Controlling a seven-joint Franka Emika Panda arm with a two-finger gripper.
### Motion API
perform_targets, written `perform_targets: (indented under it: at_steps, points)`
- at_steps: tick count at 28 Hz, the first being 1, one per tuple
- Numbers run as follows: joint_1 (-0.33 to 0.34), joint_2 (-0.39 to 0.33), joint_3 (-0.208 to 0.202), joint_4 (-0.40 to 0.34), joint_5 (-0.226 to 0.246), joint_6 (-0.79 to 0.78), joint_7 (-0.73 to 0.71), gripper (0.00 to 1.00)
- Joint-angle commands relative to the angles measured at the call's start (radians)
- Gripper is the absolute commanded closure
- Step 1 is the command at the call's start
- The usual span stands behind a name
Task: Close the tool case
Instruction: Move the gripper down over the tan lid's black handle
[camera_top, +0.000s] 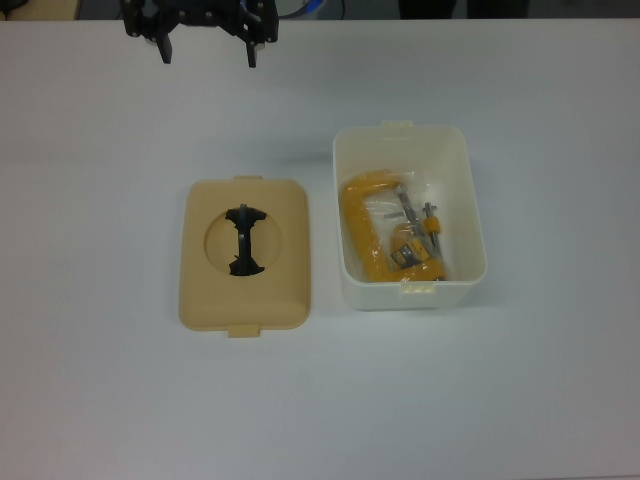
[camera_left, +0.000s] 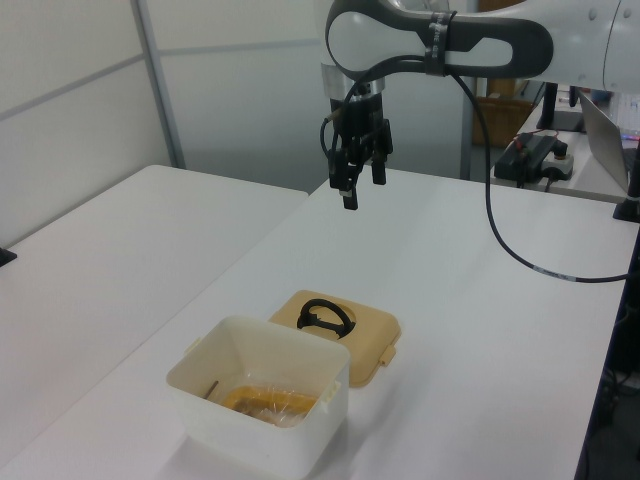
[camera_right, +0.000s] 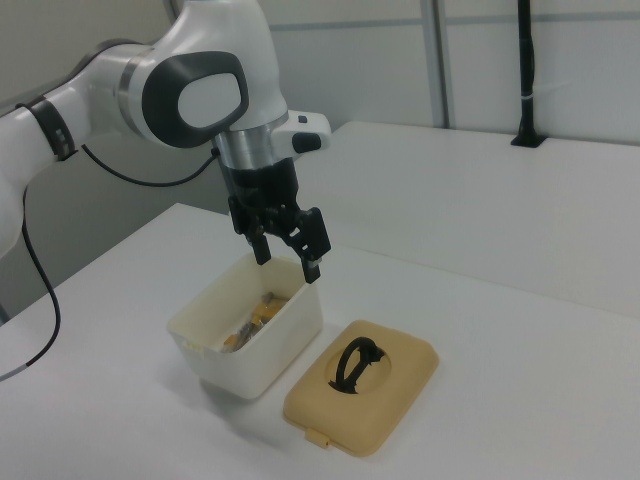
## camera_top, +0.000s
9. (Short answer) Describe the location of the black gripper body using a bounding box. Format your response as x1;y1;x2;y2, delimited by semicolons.
163;0;252;27

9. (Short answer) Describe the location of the light wooden desk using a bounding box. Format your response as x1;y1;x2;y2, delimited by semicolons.
0;0;77;22

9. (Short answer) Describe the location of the beige lid with black handle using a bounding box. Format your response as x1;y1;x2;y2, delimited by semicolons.
178;174;314;339

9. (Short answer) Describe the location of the clear plastic bag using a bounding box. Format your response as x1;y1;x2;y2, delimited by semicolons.
339;168;451;284

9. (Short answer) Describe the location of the white plastic tool case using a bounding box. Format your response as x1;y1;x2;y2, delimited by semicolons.
331;119;489;312

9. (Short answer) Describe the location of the large yellow C-clamp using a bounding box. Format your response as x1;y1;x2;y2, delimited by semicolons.
339;170;449;284

